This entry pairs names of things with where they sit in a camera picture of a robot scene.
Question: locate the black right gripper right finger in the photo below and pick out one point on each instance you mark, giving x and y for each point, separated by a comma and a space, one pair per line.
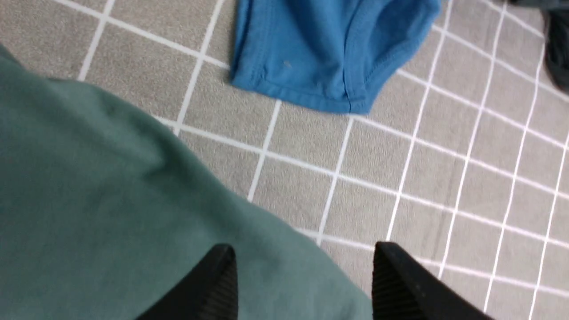
402, 289

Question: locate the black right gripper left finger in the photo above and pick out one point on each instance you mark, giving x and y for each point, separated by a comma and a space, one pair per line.
208, 292

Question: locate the green long-sleeve top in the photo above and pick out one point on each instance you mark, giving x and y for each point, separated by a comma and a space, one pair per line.
104, 210

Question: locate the grey checked tablecloth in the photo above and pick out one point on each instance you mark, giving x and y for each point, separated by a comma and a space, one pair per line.
463, 160

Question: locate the blue t-shirt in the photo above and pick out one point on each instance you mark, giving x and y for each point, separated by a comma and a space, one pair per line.
326, 55

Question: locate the dark grey crumpled shirt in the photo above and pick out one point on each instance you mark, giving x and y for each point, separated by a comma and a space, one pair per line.
556, 16

